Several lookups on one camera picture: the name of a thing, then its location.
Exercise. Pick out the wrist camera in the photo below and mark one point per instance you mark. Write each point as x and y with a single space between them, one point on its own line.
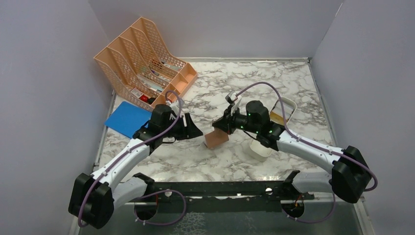
234 100
176 108

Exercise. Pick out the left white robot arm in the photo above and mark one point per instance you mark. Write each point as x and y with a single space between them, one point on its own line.
94 197

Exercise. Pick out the brown leather card holder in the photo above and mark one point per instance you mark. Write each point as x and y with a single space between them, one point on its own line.
215 138

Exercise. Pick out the white plastic tray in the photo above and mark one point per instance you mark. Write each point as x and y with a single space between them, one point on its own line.
261 148

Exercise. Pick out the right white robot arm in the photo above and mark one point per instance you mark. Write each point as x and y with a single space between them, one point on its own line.
345 172

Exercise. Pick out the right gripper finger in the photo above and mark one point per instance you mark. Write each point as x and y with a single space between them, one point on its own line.
227 129
220 122

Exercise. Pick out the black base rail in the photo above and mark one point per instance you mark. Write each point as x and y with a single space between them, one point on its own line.
212 197

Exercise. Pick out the stack of cards in tray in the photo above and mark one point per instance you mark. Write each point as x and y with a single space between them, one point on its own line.
282 110

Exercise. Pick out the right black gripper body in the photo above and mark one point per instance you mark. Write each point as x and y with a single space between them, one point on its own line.
239 121

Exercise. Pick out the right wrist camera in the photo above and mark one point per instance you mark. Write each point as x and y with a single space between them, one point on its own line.
234 100

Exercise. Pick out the red item in organizer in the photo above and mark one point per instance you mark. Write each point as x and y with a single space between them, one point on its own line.
146 99

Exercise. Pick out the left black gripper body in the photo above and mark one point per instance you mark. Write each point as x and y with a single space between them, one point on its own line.
179 131

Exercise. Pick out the peach plastic file organizer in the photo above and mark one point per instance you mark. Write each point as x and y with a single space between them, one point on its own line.
138 62

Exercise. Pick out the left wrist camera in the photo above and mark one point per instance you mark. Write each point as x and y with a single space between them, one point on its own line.
176 108

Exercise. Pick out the blue folder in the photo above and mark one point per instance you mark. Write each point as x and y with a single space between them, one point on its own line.
127 119

